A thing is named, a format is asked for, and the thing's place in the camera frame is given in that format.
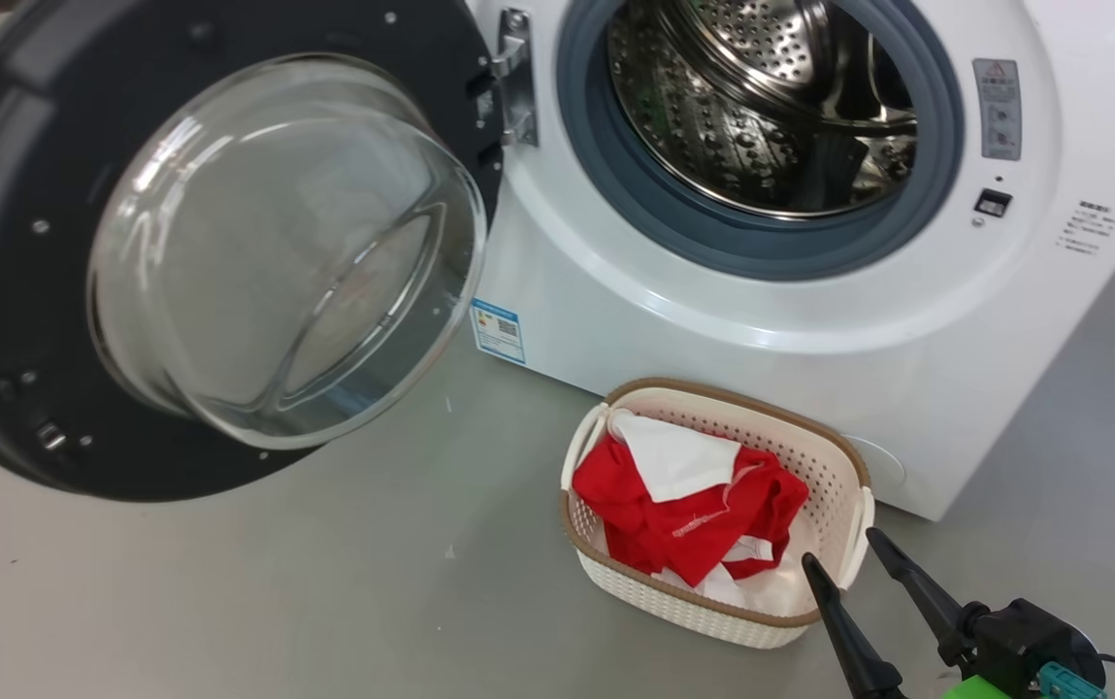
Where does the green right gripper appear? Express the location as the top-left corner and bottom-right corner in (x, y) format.
(802, 527), (1014, 699)

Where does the red and white garment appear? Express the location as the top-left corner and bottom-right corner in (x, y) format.
(572, 408), (810, 608)

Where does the black round glass washer door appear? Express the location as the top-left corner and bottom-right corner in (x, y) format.
(0, 0), (505, 504)

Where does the cream laundry basket brown rim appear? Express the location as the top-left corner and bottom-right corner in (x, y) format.
(560, 378), (876, 649)

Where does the white front-load washing machine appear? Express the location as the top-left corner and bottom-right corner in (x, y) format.
(465, 0), (1115, 522)

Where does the grey rubber door gasket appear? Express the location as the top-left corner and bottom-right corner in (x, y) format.
(557, 0), (966, 283)

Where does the steel perforated washer drum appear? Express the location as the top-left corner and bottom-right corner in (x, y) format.
(607, 0), (919, 220)

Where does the metal door hinge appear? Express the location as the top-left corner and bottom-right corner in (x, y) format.
(491, 8), (541, 149)

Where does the round white filter cover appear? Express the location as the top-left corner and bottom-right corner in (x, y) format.
(848, 434), (907, 498)

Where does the small printed text label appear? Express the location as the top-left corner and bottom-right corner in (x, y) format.
(1057, 199), (1115, 255)

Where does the blue energy label sticker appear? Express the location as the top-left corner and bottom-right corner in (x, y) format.
(470, 297), (527, 366)

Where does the grey warning sticker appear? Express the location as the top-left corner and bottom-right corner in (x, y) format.
(972, 58), (1023, 162)

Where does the right camera cable teal plug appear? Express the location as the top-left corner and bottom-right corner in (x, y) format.
(1040, 652), (1115, 699)

